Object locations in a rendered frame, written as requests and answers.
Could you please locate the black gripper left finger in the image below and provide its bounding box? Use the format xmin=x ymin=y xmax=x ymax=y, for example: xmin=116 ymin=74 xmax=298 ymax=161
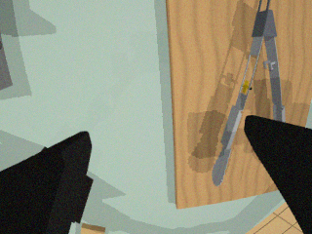
xmin=0 ymin=132 xmax=93 ymax=234

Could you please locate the light brown wooden board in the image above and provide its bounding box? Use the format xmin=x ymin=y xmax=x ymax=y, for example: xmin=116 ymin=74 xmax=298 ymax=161
xmin=165 ymin=0 xmax=312 ymax=210

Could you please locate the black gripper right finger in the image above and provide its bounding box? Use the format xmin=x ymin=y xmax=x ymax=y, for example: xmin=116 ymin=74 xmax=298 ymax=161
xmin=243 ymin=114 xmax=312 ymax=234

